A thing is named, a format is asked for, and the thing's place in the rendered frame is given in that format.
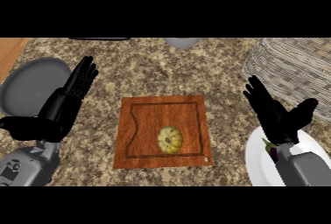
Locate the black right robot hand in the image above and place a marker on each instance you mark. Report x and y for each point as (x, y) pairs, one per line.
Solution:
(274, 116)

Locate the pale wicker basket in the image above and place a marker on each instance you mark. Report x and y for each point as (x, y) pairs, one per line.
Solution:
(297, 75)

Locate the grey round bowl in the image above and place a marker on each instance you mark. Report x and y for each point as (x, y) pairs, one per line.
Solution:
(181, 42)

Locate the purple eggplant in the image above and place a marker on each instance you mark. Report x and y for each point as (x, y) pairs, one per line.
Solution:
(270, 147)

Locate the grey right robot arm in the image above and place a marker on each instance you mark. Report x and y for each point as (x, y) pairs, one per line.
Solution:
(303, 166)

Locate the yellow pattypan squash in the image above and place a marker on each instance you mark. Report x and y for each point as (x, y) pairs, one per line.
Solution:
(170, 139)

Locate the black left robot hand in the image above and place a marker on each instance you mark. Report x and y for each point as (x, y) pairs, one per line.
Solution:
(59, 108)

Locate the grey round plate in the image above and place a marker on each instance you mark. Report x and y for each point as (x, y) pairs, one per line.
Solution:
(32, 84)

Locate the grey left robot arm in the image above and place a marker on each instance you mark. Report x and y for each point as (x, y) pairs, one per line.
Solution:
(28, 164)

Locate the white round plate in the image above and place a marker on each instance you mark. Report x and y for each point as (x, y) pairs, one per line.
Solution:
(263, 163)

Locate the brown wooden cutting board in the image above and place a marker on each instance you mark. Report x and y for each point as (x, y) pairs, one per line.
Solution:
(162, 131)

